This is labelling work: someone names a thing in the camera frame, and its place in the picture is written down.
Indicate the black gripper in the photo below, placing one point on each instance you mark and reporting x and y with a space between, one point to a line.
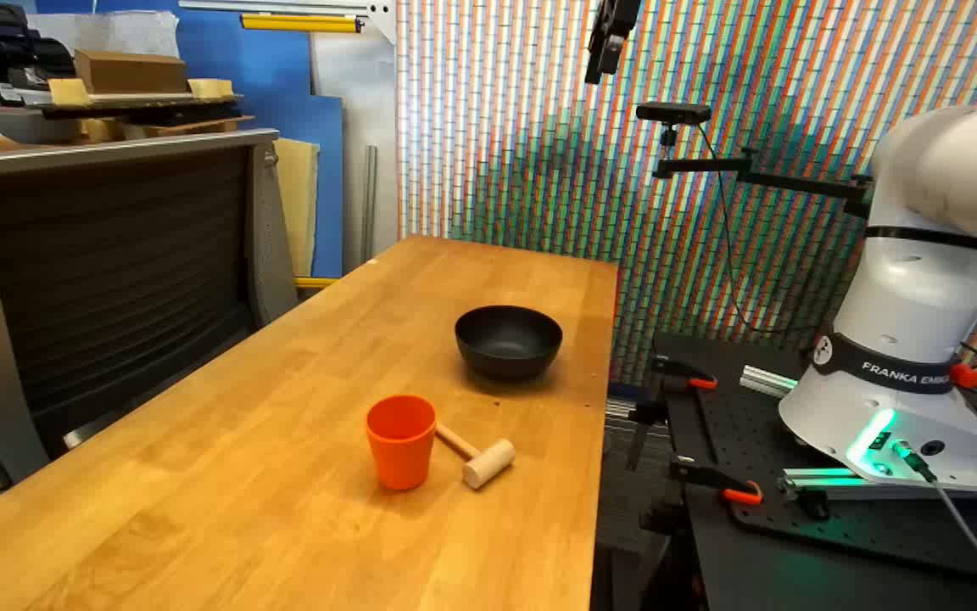
619 17

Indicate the black stereo camera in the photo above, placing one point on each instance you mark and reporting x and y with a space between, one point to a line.
676 112

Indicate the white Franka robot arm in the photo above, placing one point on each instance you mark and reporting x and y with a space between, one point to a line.
918 292

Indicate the brown cardboard box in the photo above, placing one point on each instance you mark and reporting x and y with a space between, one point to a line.
134 72

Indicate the white aluminium bar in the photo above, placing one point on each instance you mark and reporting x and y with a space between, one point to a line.
763 382

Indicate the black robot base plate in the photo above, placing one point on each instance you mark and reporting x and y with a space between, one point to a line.
761 545

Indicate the yellow level bar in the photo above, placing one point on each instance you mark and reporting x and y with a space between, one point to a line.
303 20

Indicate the black machine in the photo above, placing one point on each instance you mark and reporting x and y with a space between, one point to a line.
15 53

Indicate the beige foam panel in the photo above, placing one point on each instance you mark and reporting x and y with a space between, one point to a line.
296 205

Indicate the striped patterned backdrop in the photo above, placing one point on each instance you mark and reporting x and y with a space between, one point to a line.
509 112

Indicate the black mesh chair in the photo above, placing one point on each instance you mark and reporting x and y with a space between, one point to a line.
117 284

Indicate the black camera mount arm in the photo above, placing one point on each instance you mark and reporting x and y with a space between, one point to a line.
761 173

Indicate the black bowl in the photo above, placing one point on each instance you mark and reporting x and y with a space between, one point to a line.
505 344

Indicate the blue board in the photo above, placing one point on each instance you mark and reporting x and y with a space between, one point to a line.
263 79

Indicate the grey metal pole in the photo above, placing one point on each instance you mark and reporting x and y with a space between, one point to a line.
371 205

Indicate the orange plastic cup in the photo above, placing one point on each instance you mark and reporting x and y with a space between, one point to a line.
402 445

